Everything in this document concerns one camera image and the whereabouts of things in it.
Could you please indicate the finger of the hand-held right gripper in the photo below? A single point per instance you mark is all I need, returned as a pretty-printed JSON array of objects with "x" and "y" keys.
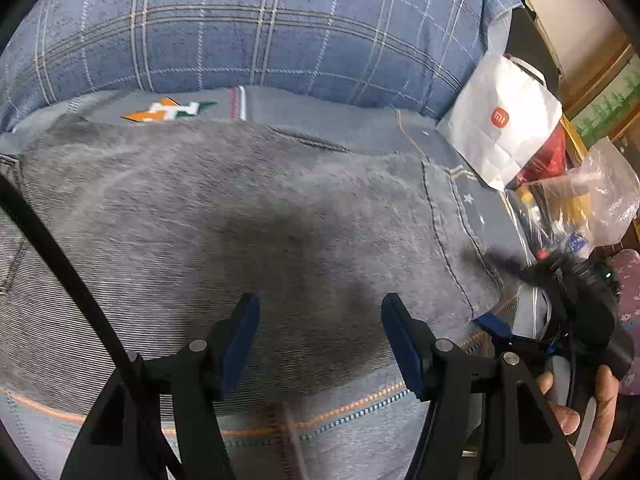
[{"x": 492, "y": 326}]

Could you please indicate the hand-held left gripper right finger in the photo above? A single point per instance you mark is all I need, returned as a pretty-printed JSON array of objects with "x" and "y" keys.
[{"x": 400, "y": 347}]

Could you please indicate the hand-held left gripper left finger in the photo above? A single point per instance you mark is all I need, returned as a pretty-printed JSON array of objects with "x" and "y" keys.
[{"x": 242, "y": 345}]

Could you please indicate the grey denim pants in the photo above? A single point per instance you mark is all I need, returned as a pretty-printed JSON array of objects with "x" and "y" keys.
[{"x": 210, "y": 240}]

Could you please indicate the person's right hand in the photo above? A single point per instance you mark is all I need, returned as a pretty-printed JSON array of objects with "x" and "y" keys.
[{"x": 567, "y": 417}]

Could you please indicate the purple floral cloth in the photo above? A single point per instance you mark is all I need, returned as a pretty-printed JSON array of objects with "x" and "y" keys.
[{"x": 631, "y": 290}]

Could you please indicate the clear plastic bag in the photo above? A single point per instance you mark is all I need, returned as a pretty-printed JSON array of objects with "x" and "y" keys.
[{"x": 600, "y": 185}]

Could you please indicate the red packet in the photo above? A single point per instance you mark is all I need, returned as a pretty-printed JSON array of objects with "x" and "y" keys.
[{"x": 547, "y": 157}]

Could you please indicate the white paper bag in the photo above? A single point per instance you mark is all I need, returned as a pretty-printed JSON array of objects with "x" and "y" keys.
[{"x": 500, "y": 125}]

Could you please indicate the wooden furniture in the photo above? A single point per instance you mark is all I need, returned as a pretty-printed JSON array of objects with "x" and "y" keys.
[{"x": 595, "y": 80}]

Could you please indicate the blue plaid quilt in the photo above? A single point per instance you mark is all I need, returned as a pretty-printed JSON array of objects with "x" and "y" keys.
[{"x": 250, "y": 25}]

